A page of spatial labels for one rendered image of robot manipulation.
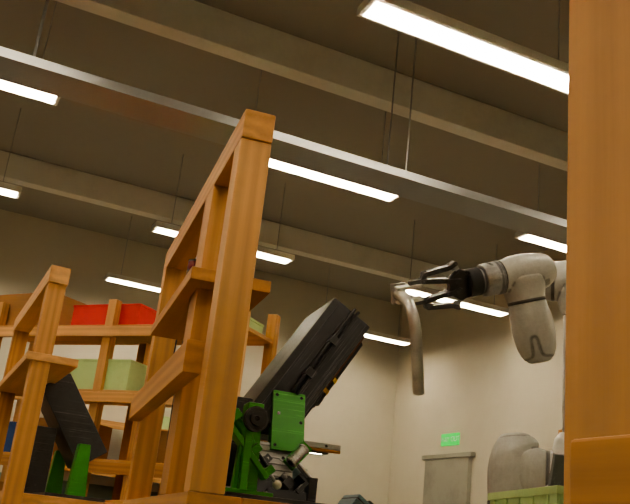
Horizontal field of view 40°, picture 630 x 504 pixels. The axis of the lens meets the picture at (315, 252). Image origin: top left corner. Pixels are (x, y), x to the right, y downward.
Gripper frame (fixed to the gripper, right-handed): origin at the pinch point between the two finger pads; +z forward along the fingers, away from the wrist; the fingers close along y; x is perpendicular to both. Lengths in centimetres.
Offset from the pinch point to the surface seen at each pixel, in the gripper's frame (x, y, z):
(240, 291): -17.6, 4.0, 41.0
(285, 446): -58, -60, 27
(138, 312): -402, -88, 56
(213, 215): -67, 19, 39
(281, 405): -67, -49, 25
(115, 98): -340, 61, 52
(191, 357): -19, -12, 56
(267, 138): -37, 42, 25
